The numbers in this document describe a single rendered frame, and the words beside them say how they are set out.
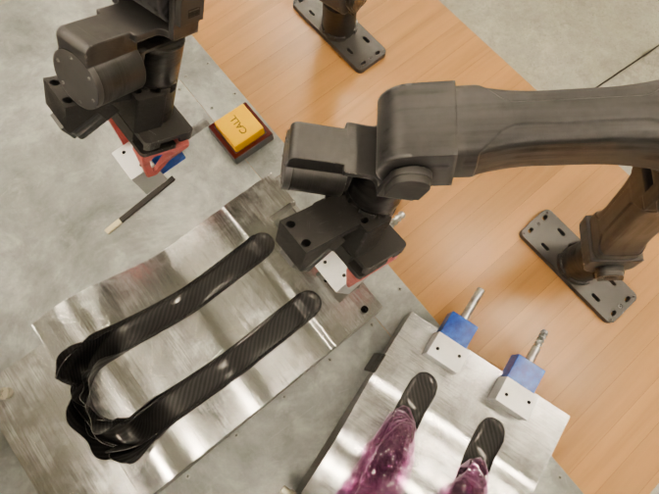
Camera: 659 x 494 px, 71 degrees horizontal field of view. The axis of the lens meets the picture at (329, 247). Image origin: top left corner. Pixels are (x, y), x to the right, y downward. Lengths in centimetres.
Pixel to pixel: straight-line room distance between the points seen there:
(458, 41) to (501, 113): 61
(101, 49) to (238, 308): 36
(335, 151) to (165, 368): 37
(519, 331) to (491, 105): 48
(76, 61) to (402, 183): 31
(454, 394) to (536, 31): 175
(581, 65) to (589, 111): 179
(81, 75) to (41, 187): 44
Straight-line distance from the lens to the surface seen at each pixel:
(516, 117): 39
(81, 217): 87
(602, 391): 86
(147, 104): 56
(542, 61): 214
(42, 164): 93
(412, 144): 37
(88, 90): 51
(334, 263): 59
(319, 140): 42
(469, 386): 71
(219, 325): 66
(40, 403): 77
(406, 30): 99
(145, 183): 69
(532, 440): 74
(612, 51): 230
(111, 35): 50
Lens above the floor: 153
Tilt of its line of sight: 74 degrees down
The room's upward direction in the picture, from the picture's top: 6 degrees clockwise
